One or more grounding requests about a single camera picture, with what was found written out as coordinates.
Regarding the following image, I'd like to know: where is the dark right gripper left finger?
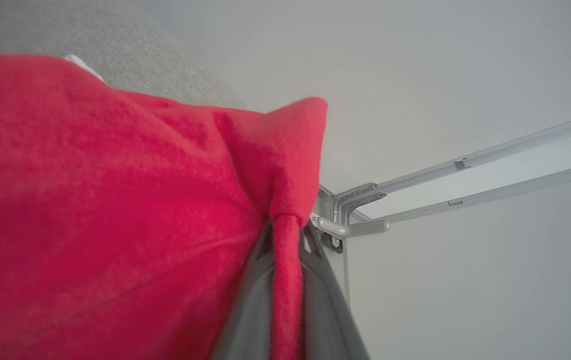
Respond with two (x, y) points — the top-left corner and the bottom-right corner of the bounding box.
(210, 222), (276, 360)

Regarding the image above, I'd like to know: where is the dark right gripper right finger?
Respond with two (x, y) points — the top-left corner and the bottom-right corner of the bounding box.
(299, 225), (371, 360)

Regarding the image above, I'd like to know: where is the red Bulls basketball jersey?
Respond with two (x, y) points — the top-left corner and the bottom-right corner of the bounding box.
(0, 42), (329, 360)

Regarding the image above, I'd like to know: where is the grey metal partition frame post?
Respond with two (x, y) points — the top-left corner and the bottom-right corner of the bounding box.
(310, 110), (571, 306)

